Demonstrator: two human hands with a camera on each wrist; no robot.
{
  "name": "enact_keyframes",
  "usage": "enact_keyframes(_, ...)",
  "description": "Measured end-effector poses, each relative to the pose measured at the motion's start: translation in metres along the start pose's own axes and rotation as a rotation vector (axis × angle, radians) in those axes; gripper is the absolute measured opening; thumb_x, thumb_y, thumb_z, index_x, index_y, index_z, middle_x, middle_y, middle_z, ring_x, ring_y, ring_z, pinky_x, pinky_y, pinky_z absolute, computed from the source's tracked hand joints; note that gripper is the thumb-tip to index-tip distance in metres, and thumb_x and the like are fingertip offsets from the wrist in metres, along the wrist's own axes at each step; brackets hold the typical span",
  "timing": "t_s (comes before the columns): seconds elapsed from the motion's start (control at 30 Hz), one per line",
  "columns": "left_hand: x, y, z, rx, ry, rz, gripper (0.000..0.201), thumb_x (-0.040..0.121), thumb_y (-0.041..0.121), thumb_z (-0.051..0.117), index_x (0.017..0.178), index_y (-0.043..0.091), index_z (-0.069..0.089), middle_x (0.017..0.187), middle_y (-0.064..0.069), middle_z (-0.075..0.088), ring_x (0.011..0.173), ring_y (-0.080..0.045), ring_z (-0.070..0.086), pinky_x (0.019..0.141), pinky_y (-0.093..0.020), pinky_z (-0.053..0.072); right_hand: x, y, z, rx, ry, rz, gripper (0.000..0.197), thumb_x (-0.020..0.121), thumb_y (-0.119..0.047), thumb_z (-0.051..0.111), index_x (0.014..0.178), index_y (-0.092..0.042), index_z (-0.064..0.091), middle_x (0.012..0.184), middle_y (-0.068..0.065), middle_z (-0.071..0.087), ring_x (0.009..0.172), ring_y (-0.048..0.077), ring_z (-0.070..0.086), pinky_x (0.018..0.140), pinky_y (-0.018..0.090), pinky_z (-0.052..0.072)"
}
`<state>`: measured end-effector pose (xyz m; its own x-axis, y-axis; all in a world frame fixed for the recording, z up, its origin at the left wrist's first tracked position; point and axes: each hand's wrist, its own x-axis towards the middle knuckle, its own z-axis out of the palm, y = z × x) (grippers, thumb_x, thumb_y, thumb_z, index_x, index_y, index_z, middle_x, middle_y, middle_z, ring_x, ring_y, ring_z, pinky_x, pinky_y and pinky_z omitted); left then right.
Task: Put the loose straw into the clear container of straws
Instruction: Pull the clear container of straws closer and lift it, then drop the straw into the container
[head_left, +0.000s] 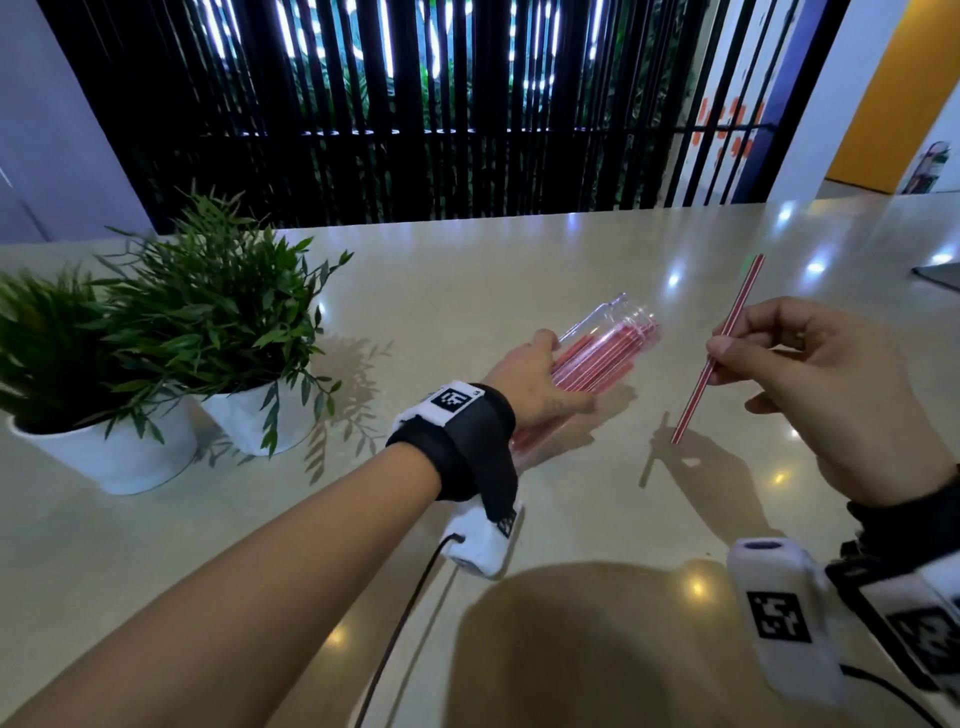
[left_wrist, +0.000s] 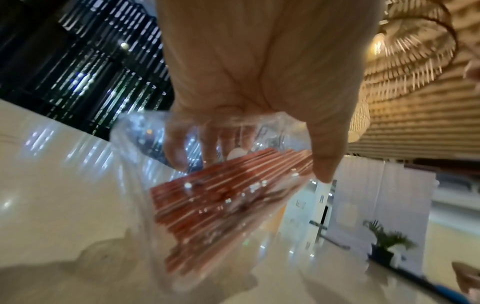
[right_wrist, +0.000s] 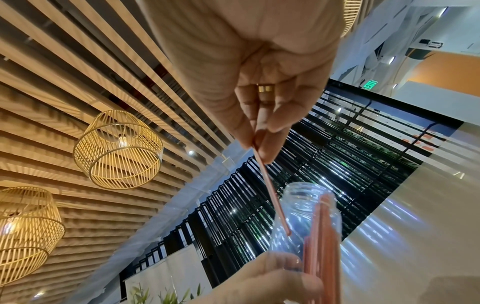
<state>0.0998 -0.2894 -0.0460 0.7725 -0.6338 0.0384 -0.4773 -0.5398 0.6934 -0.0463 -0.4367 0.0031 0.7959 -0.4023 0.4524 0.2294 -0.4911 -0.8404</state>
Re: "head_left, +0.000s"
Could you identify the green plant in white pot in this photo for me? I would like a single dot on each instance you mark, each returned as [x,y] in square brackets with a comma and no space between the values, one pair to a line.
[82,367]
[225,300]

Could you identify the person's left thumb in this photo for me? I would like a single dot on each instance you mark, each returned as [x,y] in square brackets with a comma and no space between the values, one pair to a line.
[570,407]

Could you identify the red fire extinguisher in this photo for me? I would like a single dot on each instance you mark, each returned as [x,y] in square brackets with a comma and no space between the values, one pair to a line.
[928,169]

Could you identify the person's left forearm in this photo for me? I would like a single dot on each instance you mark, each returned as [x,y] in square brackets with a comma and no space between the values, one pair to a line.
[240,600]

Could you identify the person's right thumb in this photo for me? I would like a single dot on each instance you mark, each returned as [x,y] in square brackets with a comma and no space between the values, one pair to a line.
[742,356]

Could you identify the dark flat object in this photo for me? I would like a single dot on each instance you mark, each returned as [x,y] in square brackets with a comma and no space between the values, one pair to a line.
[941,277]

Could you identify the white wrist camera with marker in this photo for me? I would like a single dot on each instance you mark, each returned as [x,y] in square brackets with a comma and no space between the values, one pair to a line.
[784,615]

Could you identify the clear pack of red straws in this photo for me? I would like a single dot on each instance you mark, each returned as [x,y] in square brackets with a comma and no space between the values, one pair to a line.
[611,345]

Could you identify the person's left hand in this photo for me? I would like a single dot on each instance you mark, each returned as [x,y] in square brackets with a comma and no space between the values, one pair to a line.
[525,390]

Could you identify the black slatted screen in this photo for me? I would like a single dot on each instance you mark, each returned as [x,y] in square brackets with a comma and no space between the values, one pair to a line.
[450,112]

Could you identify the red striped drinking straw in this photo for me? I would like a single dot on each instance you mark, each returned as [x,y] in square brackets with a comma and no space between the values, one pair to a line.
[739,304]

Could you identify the person's right hand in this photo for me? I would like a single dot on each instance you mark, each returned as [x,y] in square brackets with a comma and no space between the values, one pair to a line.
[847,405]

